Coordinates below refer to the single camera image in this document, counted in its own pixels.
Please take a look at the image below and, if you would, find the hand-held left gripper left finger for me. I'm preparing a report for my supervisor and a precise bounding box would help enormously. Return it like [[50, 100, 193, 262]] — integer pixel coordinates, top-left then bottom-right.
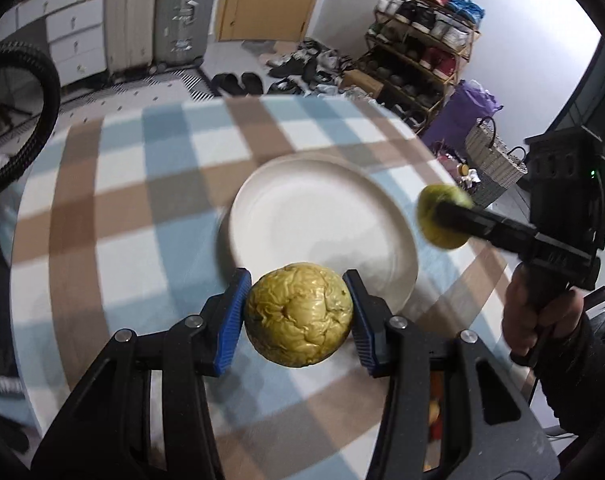
[[31, 267, 253, 480]]

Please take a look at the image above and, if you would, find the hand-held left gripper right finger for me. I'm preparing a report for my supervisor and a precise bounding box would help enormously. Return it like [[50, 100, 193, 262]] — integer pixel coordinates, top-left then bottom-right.
[[343, 269, 561, 480]]

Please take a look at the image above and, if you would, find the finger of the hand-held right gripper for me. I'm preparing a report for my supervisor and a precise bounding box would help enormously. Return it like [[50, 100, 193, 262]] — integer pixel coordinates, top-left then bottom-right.
[[439, 199, 539, 257]]

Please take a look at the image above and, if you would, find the yellow-green round fruit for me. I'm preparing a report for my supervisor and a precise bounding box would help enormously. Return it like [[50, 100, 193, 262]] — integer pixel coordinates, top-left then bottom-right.
[[417, 184, 474, 250]]

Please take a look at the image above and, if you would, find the wrinkled golden yellow fruit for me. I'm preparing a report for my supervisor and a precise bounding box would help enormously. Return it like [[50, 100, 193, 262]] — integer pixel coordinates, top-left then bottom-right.
[[245, 261, 354, 367]]

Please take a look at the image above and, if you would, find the beige round plate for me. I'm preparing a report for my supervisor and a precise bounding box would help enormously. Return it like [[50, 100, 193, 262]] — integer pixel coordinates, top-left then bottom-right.
[[227, 153, 419, 311]]

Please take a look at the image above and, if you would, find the person's right forearm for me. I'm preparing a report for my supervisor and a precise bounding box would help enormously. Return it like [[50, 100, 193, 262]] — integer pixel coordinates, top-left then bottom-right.
[[533, 310, 605, 436]]

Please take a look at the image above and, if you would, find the person's right hand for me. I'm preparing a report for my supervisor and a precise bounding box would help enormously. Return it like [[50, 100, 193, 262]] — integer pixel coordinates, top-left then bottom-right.
[[503, 265, 591, 361]]

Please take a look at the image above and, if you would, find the dark grey woven basket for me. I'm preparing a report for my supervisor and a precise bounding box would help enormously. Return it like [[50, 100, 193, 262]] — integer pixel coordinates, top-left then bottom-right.
[[475, 180, 504, 208]]

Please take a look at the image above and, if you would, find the light woven basket bag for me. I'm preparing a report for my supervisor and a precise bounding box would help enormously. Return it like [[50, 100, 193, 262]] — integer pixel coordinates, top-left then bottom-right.
[[465, 116, 529, 191]]

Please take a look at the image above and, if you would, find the dark glass sliding door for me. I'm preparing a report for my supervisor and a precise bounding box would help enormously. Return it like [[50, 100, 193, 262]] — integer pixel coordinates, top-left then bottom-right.
[[547, 35, 605, 161]]

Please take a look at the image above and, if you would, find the purple bag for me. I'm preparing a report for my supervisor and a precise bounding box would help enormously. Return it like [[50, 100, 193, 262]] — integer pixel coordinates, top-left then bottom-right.
[[423, 80, 503, 151]]

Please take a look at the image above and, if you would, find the shoe rack with shoes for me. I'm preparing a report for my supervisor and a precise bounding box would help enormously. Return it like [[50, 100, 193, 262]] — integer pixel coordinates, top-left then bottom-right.
[[365, 0, 483, 136]]

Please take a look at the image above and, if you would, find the cardboard box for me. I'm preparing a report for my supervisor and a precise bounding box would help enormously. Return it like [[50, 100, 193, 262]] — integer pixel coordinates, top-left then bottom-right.
[[343, 70, 386, 101]]

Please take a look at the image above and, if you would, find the pile of shoes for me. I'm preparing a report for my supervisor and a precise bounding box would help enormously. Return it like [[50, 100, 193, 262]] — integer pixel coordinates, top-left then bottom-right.
[[265, 39, 363, 98]]

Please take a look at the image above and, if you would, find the black white patterned floor mat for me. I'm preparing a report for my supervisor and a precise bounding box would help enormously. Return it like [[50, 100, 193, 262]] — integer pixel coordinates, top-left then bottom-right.
[[82, 66, 218, 106]]

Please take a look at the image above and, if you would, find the grey metal suitcase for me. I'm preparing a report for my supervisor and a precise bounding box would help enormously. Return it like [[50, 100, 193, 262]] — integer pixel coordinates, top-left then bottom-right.
[[155, 0, 218, 68]]

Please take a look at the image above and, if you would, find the beige ribbed suitcase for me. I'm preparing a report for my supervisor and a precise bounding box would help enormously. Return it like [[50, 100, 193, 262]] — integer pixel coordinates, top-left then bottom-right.
[[104, 0, 159, 78]]

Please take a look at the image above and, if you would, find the white drawer cabinet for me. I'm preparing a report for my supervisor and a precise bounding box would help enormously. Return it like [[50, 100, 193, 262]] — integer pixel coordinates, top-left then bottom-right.
[[0, 0, 108, 88]]

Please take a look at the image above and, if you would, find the black corrugated hose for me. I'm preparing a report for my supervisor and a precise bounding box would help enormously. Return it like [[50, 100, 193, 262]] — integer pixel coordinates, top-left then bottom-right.
[[0, 42, 62, 196]]

